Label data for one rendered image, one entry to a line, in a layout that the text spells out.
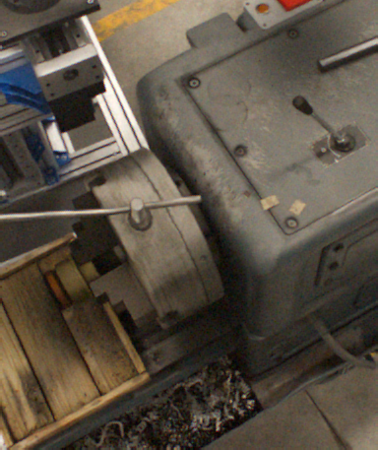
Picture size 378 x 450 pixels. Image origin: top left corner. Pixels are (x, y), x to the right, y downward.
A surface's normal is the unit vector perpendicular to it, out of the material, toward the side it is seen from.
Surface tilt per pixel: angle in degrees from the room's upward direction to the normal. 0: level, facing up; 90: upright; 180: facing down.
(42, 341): 0
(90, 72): 90
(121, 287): 5
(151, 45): 0
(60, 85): 90
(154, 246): 29
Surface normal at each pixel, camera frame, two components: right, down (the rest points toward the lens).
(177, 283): 0.36, 0.39
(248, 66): -0.07, -0.45
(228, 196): -0.55, -0.11
